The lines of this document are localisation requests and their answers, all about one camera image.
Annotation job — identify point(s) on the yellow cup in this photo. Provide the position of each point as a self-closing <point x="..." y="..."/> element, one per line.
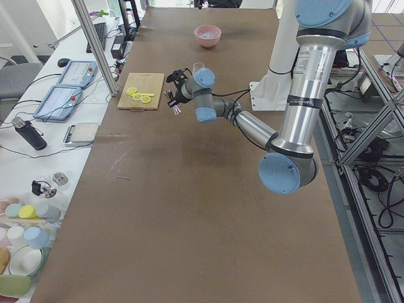
<point x="28" y="212"/>

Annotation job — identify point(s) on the pink bowl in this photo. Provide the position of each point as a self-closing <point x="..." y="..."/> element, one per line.
<point x="208" y="43"/>

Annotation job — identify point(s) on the white plate green rim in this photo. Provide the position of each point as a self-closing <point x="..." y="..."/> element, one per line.
<point x="26" y="261"/>

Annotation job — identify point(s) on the black keyboard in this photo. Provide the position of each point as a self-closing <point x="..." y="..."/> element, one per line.
<point x="101" y="31"/>

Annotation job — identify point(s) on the pile of clear ice cubes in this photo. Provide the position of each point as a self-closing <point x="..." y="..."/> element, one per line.
<point x="207" y="34"/>

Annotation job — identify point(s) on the teach pendant near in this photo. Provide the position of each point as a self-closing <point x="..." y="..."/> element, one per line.
<point x="59" y="103"/>

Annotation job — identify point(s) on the lemon slice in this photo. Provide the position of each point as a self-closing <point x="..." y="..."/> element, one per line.
<point x="145" y="99"/>
<point x="137" y="96"/>
<point x="131" y="91"/>

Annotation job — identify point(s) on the black water bottle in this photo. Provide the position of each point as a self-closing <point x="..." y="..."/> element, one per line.
<point x="29" y="133"/>

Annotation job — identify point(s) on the light blue cup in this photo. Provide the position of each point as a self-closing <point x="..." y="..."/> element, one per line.
<point x="36" y="237"/>

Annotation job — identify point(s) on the lemon slice near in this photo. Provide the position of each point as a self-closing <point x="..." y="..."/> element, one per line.
<point x="145" y="99"/>

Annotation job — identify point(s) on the steel double jigger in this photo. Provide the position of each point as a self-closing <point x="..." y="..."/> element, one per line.
<point x="172" y="102"/>

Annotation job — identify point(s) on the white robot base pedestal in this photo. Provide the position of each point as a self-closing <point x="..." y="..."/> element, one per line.
<point x="272" y="91"/>

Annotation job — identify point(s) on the aluminium frame post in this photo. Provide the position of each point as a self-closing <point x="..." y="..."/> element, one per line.
<point x="95" y="45"/>

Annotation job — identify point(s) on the white kitchen scale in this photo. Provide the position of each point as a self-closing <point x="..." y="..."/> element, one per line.
<point x="80" y="134"/>

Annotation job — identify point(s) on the lemon slice middle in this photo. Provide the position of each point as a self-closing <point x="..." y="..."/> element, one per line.
<point x="137" y="96"/>

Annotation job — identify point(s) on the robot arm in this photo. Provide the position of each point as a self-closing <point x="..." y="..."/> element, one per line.
<point x="325" y="27"/>

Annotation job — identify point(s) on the clear wine glass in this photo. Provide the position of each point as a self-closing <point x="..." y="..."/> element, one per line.
<point x="197" y="66"/>

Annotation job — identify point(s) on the teach pendant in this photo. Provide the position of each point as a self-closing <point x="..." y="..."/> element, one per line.
<point x="59" y="103"/>
<point x="78" y="73"/>

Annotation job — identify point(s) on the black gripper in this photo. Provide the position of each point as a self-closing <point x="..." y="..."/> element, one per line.
<point x="179" y="94"/>

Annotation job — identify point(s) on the bamboo cutting board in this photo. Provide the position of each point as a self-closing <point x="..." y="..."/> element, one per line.
<point x="145" y="83"/>

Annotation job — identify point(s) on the lemon slice far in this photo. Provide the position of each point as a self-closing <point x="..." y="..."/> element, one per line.
<point x="131" y="91"/>

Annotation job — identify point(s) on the teach pendant far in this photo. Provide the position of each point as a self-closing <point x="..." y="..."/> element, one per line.
<point x="78" y="73"/>

